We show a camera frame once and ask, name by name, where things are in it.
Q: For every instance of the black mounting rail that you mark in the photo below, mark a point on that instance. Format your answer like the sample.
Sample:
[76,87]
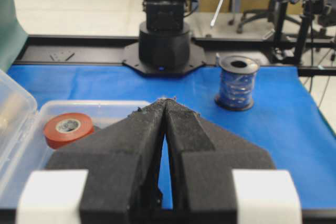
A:
[118,51]

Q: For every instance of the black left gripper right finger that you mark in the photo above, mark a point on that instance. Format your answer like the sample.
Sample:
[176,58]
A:
[219,177]

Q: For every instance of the blue table mat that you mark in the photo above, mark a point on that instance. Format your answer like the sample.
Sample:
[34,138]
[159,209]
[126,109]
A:
[284,119]

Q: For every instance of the green curtain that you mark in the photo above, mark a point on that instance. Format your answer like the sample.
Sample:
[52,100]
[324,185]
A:
[13,36]

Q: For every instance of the red electrical tape roll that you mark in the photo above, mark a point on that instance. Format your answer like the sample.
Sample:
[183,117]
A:
[66,128]

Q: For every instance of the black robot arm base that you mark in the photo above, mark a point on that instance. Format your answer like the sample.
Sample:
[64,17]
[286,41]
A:
[164,46]

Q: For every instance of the clear plastic toolbox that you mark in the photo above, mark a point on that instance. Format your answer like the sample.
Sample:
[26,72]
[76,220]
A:
[23,145]

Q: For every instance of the blue wire spool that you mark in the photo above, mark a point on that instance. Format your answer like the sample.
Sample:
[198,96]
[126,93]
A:
[237,82]

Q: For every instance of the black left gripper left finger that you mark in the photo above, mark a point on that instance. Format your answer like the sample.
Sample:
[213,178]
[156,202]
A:
[107,177]

